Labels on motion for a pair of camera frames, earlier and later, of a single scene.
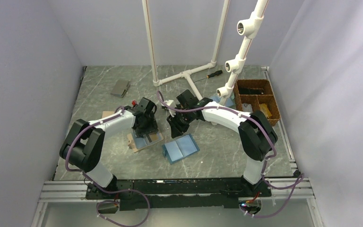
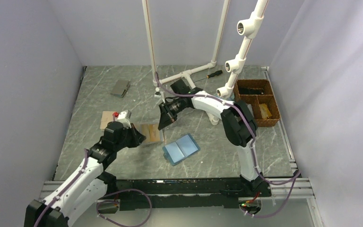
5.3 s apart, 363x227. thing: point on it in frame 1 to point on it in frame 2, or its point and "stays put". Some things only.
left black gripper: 152,127 to 136,136
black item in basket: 251,91 stays put
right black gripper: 177,128 to 166,116
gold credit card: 263,109 stays put
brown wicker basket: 255,95 stays put
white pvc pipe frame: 187,74 stays put
